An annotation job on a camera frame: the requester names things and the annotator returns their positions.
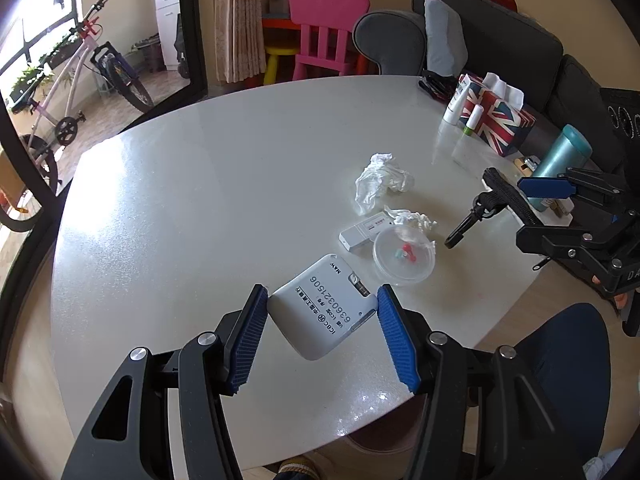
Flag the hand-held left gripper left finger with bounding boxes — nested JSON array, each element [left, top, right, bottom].
[[61, 284, 271, 480]]

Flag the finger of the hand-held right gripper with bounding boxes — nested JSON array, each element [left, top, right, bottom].
[[481, 166, 608, 261], [516, 167, 633, 211]]

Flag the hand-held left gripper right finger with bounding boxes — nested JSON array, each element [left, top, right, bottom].
[[376, 284, 586, 480]]

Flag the black clip strap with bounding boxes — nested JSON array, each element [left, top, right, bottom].
[[444, 191, 506, 251]]

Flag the white card device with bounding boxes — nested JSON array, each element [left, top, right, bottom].
[[266, 253, 379, 362]]

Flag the purple translucent trash bin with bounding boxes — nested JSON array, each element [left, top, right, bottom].
[[345, 407, 426, 461]]

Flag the person's right hand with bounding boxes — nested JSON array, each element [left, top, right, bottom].
[[591, 274, 628, 318]]

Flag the teal metal bottle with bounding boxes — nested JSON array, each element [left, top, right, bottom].
[[530, 125, 593, 211]]

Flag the clear round plastic dish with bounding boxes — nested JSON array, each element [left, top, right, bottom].
[[372, 225, 436, 287]]

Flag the flag print tissue box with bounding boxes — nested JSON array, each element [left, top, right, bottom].
[[460, 72, 537, 157]]

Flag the small green-capped white tube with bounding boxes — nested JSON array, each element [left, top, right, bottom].
[[462, 105, 485, 137]]

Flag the crumpled clear plastic wrap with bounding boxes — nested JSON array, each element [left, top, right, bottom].
[[385, 207, 437, 233]]

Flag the white squeeze tube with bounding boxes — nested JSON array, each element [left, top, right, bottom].
[[442, 80, 473, 125]]

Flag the white plastic stick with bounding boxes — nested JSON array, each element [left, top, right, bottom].
[[339, 214, 396, 251]]

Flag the large crumpled white tissue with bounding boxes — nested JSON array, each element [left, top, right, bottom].
[[354, 152, 416, 213]]

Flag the black sneaker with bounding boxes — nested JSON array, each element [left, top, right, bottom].
[[274, 455, 321, 480]]

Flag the grey sofa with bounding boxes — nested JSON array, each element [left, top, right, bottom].
[[352, 0, 640, 186]]

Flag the light grey pillow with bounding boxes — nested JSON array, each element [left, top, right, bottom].
[[424, 0, 469, 73]]

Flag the pink child chair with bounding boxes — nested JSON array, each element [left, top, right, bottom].
[[289, 0, 371, 81]]

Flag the yellow child stool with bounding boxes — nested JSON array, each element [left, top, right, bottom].
[[262, 45, 301, 86]]

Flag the red child table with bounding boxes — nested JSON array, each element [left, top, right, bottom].
[[260, 15, 381, 77]]

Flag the dark low shelf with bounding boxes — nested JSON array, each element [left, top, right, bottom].
[[134, 34, 166, 73]]

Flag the black folded cart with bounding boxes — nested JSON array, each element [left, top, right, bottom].
[[175, 12, 193, 78]]

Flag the white bicycle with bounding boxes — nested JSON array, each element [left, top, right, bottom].
[[0, 0, 155, 233]]

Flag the beige curtain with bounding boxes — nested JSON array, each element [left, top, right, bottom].
[[212, 0, 267, 83]]

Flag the white cabinet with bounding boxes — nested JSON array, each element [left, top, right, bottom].
[[154, 0, 181, 71]]

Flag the green plants planter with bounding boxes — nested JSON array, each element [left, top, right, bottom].
[[7, 30, 83, 106]]

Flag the black sliding door frame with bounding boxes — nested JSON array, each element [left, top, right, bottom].
[[0, 0, 208, 311]]

